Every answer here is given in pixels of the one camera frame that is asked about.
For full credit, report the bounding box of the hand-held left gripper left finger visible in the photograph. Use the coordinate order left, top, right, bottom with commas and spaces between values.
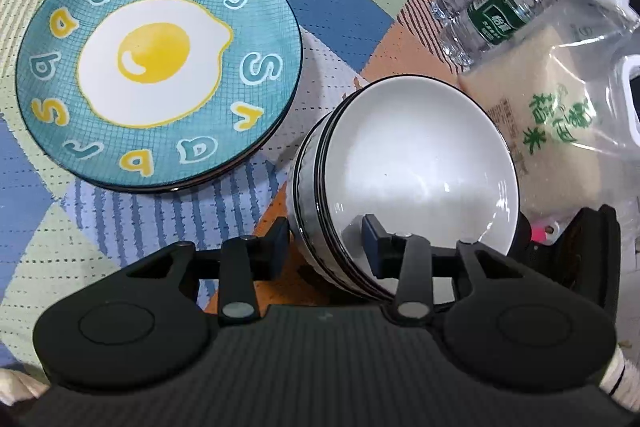
117, 217, 292, 326

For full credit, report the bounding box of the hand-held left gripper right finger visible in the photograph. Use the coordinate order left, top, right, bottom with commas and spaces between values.
361, 213, 527, 327

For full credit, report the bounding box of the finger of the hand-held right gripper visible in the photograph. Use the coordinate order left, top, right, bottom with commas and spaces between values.
516, 211, 551, 258

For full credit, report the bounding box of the blue fried egg plate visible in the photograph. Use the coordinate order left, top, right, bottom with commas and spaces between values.
14, 0, 303, 188

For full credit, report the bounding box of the pink plastic object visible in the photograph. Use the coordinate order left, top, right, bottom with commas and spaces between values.
529, 219, 562, 244

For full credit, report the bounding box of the clear rice bag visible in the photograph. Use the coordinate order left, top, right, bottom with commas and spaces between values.
457, 0, 640, 230

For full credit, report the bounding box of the white striped cloth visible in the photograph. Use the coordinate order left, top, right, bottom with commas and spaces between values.
599, 344, 640, 414

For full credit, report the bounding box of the checked tablecloth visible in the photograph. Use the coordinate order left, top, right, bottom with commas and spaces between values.
0, 0, 506, 390

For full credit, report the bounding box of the green label water bottle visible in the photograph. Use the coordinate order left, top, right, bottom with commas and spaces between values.
440, 0, 582, 68

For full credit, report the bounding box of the beige cloth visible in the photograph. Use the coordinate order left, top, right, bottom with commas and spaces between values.
0, 366, 48, 405

